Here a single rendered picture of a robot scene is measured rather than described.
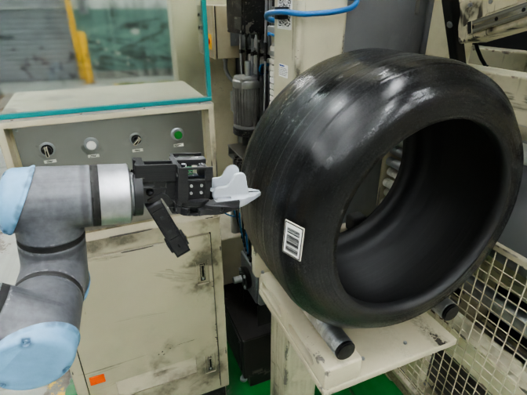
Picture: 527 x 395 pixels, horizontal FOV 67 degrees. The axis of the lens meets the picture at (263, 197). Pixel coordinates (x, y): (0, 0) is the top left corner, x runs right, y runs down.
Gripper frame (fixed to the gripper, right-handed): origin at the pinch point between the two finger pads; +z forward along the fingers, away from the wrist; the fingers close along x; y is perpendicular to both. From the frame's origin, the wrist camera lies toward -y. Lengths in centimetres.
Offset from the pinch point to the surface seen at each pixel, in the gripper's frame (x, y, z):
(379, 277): 4.2, -26.7, 38.7
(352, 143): -10.8, 12.8, 10.5
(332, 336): -8.1, -28.9, 17.5
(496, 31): 8, 32, 58
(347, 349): -11.3, -29.7, 19.2
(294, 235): -10.2, -2.4, 3.3
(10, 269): 194, -132, -75
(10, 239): 235, -132, -80
